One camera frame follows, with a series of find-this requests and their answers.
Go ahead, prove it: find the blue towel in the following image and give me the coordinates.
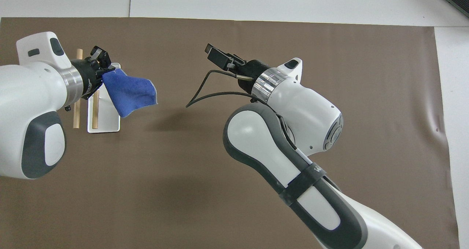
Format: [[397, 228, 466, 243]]
[[101, 68, 158, 118]]

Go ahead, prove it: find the black cable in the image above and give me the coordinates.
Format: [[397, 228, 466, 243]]
[[185, 70, 305, 155]]

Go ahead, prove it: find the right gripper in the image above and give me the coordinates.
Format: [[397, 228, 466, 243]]
[[236, 59, 271, 94]]

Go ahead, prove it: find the wooden rod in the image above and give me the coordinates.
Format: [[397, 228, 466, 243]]
[[92, 90, 100, 129], [73, 49, 83, 129]]

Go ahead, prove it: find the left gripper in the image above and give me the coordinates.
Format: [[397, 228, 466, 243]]
[[71, 45, 116, 100]]

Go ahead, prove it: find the white rack base plate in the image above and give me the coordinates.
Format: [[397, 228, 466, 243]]
[[87, 62, 122, 133]]

